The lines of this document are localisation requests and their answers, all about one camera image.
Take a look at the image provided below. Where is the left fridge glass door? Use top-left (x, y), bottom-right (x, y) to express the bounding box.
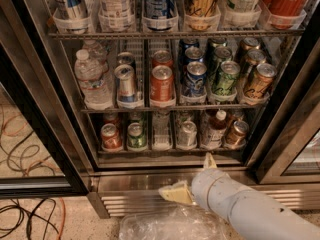
top-left (0, 47), bottom-right (88, 199)

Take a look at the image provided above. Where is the red cola bottle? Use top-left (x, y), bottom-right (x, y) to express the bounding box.
top-left (262, 0), bottom-right (307, 29)

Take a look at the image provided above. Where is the bottom silver can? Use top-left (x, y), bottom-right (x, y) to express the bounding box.
top-left (177, 121), bottom-right (197, 149)

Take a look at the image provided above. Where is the front orange soda can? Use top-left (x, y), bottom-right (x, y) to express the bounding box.
top-left (150, 65), bottom-right (174, 102)

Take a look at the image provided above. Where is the rear blue soda can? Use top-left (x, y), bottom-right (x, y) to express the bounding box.
top-left (179, 39), bottom-right (199, 55)

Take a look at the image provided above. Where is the blue soda can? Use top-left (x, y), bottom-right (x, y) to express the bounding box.
top-left (183, 46), bottom-right (204, 65)
top-left (179, 39), bottom-right (199, 55)
top-left (182, 61), bottom-right (207, 97)

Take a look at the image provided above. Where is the rear gold soda can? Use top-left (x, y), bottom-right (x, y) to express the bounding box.
top-left (235, 37), bottom-right (260, 61)

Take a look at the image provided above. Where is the bronze can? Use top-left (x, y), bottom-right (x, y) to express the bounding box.
top-left (227, 109), bottom-right (244, 124)
top-left (225, 121), bottom-right (249, 146)

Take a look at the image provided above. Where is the right fridge glass door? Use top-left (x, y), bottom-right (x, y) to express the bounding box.
top-left (248, 44), bottom-right (320, 185)

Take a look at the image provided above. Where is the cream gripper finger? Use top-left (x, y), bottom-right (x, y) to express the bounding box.
top-left (203, 152), bottom-right (217, 169)
top-left (158, 181), bottom-right (193, 205)

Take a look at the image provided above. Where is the middle green soda can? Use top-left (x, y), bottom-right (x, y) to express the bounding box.
top-left (211, 46), bottom-right (233, 71)

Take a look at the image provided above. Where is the bottom front red can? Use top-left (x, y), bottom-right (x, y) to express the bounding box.
top-left (100, 123), bottom-right (122, 149)

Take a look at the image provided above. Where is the rear green soda can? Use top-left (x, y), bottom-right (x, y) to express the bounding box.
top-left (207, 37), bottom-right (227, 52)

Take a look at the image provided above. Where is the green soda can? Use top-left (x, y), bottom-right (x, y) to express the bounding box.
top-left (211, 46), bottom-right (233, 71)
top-left (211, 61), bottom-right (240, 96)
top-left (207, 37), bottom-right (227, 52)

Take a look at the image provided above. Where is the middle blue soda can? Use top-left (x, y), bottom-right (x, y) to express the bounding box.
top-left (183, 46), bottom-right (204, 65)

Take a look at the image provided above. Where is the orange soda can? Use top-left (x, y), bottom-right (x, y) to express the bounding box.
top-left (150, 65), bottom-right (174, 102)
top-left (152, 50), bottom-right (173, 67)

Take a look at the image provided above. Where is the clear plastic bin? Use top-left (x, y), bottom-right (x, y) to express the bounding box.
top-left (119, 205), bottom-right (227, 240)

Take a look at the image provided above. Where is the steel fridge base grille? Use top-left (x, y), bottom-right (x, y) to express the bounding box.
top-left (88, 168), bottom-right (320, 219)

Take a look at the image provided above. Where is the top blue white can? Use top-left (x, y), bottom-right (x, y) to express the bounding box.
top-left (55, 0), bottom-right (88, 20)

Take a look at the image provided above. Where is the rear orange soda can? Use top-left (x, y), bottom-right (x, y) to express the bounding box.
top-left (152, 50), bottom-right (173, 67)

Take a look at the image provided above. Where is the bottom rear red can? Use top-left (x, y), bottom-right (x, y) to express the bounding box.
top-left (103, 112), bottom-right (120, 125)

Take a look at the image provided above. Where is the top wire shelf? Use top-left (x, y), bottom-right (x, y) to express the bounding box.
top-left (48, 28), bottom-right (304, 40)

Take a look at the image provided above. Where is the front clear water bottle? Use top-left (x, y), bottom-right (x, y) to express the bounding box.
top-left (74, 49), bottom-right (112, 110)

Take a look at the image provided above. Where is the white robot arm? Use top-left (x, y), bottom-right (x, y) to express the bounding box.
top-left (159, 154), bottom-right (320, 240)

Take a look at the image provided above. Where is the front blue soda can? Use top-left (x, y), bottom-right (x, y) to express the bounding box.
top-left (182, 61), bottom-right (207, 97)

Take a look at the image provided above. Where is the gold soda can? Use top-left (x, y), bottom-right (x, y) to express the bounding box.
top-left (243, 63), bottom-right (277, 99)
top-left (235, 37), bottom-right (260, 61)
top-left (240, 49), bottom-right (267, 75)

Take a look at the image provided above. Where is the top blue patterned can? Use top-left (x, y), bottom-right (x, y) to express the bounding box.
top-left (144, 0), bottom-right (175, 20)

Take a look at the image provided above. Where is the top gold can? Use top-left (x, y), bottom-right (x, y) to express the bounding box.
top-left (184, 0), bottom-right (218, 31)

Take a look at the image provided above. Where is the rear clear water bottle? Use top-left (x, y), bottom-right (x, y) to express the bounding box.
top-left (83, 40), bottom-right (109, 73)

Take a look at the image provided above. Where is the top white label bottle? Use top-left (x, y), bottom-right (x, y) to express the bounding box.
top-left (100, 0), bottom-right (135, 31)

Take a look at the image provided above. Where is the bottom rear green can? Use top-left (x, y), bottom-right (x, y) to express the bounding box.
top-left (129, 112), bottom-right (146, 125)

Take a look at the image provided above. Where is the bottom rear bronze can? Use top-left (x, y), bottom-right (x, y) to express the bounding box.
top-left (227, 109), bottom-right (244, 124)

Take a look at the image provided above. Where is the bottom front green can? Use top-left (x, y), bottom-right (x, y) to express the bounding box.
top-left (127, 123), bottom-right (147, 149)

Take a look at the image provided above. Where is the middle wire shelf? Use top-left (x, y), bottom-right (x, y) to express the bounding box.
top-left (80, 103), bottom-right (265, 114)

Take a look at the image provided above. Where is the red can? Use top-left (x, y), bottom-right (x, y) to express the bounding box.
top-left (100, 123), bottom-right (122, 149)
top-left (103, 112), bottom-right (120, 125)

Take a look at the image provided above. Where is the brown drink plastic bottle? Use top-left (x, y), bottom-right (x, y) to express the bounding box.
top-left (200, 110), bottom-right (227, 150)

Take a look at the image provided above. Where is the clear water bottle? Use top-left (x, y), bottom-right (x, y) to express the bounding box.
top-left (74, 49), bottom-right (112, 110)
top-left (83, 40), bottom-right (109, 73)

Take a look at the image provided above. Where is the rear silver blue can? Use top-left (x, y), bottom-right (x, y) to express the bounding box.
top-left (117, 52), bottom-right (135, 67)

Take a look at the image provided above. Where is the front gold soda can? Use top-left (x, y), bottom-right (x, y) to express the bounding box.
top-left (243, 63), bottom-right (277, 99)

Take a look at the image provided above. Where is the bottom front bronze can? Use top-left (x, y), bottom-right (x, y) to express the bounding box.
top-left (225, 121), bottom-right (249, 146)

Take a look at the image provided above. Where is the middle gold soda can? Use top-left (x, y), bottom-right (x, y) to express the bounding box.
top-left (240, 49), bottom-right (267, 75)

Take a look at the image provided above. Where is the wire shelf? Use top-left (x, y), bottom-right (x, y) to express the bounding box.
top-left (80, 103), bottom-right (265, 114)
top-left (48, 28), bottom-right (304, 40)

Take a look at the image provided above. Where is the fridge glass door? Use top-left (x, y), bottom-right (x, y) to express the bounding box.
top-left (0, 47), bottom-right (88, 199)
top-left (248, 44), bottom-right (320, 185)

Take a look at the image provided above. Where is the front green soda can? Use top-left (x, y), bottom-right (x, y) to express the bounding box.
top-left (211, 61), bottom-right (240, 96)

